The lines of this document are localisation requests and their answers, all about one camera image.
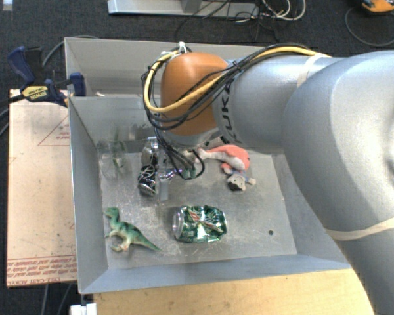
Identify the clear glass with green print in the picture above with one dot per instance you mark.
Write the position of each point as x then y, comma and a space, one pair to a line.
115, 157

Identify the grey metal bin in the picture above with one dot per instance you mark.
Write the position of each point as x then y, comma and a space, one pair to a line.
249, 208

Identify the pink plush fish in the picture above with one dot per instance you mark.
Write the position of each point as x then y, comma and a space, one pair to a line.
231, 154

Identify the small grey plush toy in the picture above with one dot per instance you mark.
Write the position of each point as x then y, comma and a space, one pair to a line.
238, 181

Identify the green toy dinosaur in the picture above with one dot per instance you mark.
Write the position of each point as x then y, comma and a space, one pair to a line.
128, 231

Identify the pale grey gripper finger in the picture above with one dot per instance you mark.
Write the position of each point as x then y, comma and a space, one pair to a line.
163, 190

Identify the brown cardboard board red print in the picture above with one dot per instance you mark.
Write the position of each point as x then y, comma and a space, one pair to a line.
36, 192

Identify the crushed green drink can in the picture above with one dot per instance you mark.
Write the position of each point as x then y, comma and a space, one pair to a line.
200, 225

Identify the crushed black drink can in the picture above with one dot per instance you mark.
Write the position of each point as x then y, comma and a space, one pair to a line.
146, 180

